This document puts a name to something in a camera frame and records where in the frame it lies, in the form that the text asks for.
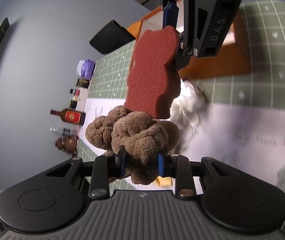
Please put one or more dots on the yellow cloth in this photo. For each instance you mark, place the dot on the yellow cloth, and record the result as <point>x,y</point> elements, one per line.
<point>164,182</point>

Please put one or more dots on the white gift bundle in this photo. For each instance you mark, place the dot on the white gift bundle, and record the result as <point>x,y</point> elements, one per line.
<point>185,108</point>

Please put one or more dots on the green grid tablecloth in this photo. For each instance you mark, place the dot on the green grid tablecloth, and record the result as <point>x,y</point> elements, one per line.
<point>264,87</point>

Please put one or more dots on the clear water bottle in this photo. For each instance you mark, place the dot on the clear water bottle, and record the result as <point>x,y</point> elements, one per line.
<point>63,132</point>

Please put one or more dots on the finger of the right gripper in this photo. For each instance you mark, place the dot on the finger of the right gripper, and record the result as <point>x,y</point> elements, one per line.
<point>170,5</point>
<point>183,56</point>

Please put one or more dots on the dark glass jar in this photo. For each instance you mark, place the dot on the dark glass jar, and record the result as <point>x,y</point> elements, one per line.
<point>84,83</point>

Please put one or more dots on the brown liquor bottle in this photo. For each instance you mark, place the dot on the brown liquor bottle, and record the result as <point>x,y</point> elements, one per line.
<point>70,116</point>

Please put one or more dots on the black chair right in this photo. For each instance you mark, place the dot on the black chair right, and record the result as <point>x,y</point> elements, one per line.
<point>111,37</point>

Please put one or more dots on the small red label jar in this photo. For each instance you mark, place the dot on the small red label jar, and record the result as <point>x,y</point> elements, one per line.
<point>75,92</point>

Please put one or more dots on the black lidded jar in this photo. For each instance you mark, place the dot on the black lidded jar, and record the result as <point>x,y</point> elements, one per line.
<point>73,104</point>

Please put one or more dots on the purple tissue pack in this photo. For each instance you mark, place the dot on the purple tissue pack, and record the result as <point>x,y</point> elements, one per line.
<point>85,68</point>

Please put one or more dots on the white box stand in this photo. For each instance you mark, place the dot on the white box stand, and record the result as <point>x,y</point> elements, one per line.
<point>82,97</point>

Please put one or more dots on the brown knotted plush towel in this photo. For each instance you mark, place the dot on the brown knotted plush towel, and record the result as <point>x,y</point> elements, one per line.
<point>142,137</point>

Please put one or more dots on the brown bear jar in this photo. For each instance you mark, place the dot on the brown bear jar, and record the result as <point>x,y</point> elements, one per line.
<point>67,144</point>

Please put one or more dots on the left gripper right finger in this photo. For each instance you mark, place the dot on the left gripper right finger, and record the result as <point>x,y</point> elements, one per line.
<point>182,171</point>

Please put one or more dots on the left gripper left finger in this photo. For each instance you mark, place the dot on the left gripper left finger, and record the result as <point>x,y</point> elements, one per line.
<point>102,169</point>

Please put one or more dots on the small tape roll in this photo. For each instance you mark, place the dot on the small tape roll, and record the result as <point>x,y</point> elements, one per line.
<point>75,98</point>

